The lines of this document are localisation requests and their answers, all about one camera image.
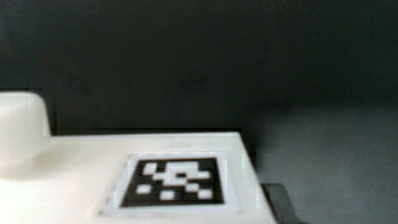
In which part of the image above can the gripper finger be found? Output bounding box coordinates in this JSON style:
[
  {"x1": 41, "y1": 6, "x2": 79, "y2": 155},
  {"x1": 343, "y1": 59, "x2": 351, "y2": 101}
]
[{"x1": 262, "y1": 183, "x2": 306, "y2": 224}]

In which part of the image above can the white drawer tray with tag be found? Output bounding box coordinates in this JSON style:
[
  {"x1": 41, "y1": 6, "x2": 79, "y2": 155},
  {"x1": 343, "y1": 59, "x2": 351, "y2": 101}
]
[{"x1": 0, "y1": 92, "x2": 278, "y2": 224}]

